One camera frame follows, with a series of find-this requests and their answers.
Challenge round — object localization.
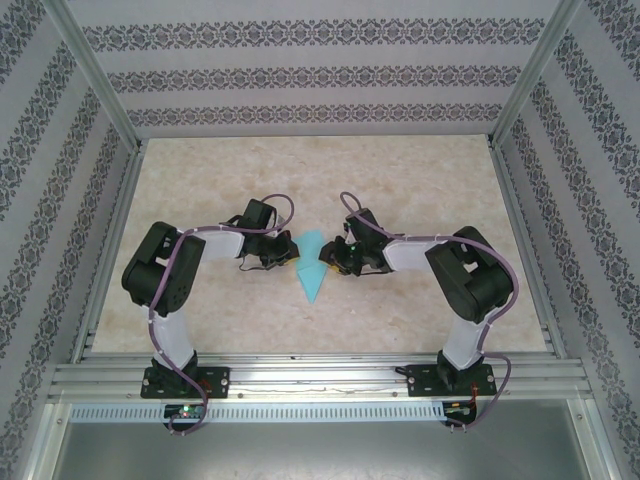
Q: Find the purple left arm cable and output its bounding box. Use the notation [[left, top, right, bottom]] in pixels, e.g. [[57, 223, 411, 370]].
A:
[[147, 193, 296, 436]]

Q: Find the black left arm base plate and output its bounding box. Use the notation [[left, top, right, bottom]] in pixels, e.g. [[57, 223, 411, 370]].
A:
[[141, 366, 231, 400]]

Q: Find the aluminium frame post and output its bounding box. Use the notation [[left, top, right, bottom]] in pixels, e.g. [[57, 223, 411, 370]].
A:
[[43, 0, 146, 154], [487, 0, 586, 151]]

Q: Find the long aluminium mounting rail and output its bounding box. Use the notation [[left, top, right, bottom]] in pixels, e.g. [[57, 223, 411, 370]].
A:
[[47, 352, 594, 403]]

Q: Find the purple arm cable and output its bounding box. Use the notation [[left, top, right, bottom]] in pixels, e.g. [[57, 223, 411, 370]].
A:
[[147, 193, 296, 436], [339, 191, 521, 435]]

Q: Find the aluminium side rail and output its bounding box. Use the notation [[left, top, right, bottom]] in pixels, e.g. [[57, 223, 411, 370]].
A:
[[69, 139, 146, 365], [488, 142, 569, 361]]

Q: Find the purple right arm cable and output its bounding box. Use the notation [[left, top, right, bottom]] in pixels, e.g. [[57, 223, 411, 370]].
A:
[[339, 191, 521, 435]]

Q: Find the slotted grey cable duct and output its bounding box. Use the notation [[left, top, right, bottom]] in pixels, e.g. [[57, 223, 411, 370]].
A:
[[69, 401, 449, 424]]

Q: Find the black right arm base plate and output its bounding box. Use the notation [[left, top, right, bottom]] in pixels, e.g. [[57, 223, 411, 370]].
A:
[[405, 362, 497, 399]]

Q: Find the light blue paper sheet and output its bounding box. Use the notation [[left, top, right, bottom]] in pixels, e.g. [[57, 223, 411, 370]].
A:
[[292, 228, 329, 305]]

